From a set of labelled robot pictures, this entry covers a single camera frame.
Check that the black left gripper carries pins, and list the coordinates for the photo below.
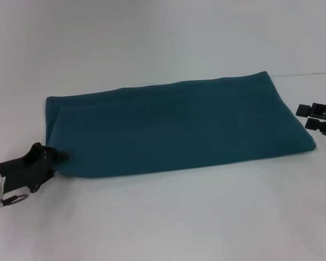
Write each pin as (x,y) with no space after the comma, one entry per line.
(24,171)

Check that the teal blue shirt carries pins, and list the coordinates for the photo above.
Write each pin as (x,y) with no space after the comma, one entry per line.
(179,122)

